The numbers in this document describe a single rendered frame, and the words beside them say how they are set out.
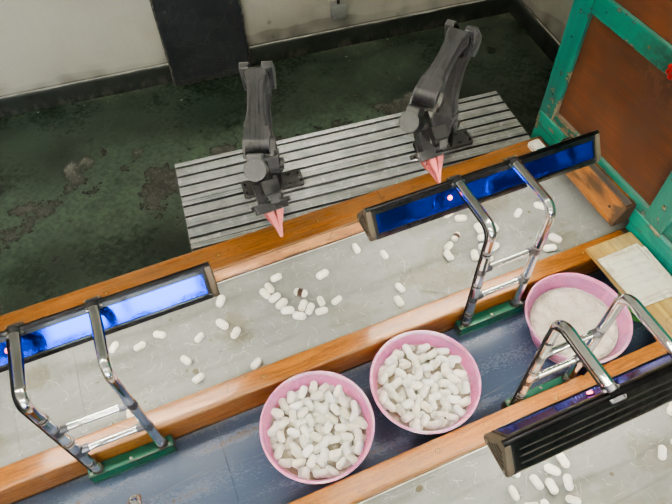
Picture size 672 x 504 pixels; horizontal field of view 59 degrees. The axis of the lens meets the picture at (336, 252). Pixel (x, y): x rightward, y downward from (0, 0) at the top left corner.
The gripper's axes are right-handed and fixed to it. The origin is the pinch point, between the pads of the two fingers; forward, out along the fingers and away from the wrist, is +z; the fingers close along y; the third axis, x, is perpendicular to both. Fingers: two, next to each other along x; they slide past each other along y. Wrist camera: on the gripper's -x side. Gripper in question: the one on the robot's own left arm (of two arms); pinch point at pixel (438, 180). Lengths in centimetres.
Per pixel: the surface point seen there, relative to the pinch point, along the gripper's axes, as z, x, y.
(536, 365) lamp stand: 42, -46, -11
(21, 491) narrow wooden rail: 37, -12, -124
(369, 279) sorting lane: 19.9, -1.1, -28.4
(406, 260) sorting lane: 18.5, 0.0, -16.2
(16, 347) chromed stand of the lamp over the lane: 4, -37, -107
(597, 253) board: 32.1, -16.6, 31.1
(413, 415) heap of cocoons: 50, -26, -35
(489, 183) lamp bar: 3.3, -32.1, -2.1
